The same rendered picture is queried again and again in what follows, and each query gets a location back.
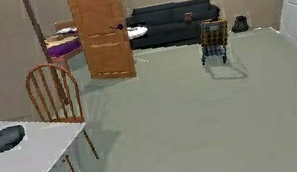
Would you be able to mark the white cloth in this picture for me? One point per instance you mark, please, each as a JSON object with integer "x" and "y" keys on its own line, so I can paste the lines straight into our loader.
{"x": 137, "y": 32}

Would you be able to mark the white pillow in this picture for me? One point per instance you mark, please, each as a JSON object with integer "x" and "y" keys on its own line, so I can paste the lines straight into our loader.
{"x": 66, "y": 30}

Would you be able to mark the bed with purple cover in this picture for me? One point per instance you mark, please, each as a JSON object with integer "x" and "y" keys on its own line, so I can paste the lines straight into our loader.
{"x": 63, "y": 47}

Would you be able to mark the brown wooden chair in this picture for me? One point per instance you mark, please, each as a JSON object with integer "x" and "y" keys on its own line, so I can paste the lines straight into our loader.
{"x": 53, "y": 94}

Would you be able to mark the small brown box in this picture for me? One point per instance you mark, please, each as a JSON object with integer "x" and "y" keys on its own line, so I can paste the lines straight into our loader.
{"x": 188, "y": 16}

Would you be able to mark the black bag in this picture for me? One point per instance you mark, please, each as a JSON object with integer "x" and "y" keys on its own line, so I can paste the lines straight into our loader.
{"x": 239, "y": 24}

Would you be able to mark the brown wooden room door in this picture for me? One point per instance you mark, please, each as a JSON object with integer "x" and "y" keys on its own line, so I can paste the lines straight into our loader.
{"x": 103, "y": 31}

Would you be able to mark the black oval bowl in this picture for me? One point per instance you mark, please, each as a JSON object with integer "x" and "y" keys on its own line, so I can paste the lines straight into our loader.
{"x": 4, "y": 139}

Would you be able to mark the dark blue sofa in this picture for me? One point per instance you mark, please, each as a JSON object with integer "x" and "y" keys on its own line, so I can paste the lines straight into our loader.
{"x": 172, "y": 22}

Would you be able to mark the plaid armchair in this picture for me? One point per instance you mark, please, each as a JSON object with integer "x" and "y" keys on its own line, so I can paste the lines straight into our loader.
{"x": 214, "y": 40}

